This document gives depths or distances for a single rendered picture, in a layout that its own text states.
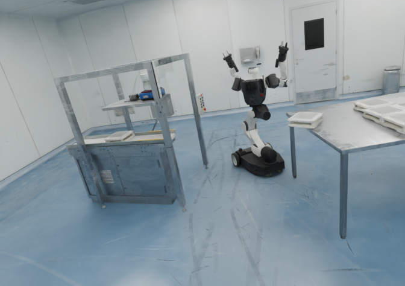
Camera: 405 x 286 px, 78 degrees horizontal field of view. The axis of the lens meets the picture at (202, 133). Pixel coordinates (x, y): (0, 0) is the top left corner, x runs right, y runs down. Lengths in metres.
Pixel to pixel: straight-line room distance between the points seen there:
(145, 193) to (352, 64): 5.22
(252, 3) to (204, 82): 2.00
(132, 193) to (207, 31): 4.16
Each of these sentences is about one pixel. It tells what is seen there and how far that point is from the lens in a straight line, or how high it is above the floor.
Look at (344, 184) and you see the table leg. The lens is 2.19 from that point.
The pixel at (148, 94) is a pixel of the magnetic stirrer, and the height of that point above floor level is 1.31.
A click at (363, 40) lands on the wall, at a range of 6.61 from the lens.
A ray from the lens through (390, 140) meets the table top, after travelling 2.21.
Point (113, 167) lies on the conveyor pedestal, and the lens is 3.17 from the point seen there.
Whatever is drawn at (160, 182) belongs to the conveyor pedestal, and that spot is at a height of 0.31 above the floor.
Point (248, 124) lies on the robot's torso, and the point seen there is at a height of 0.59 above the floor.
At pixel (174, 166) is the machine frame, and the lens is 2.61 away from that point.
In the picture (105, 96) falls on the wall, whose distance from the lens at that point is 7.16.
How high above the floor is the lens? 1.66
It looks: 19 degrees down
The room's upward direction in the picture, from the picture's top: 10 degrees counter-clockwise
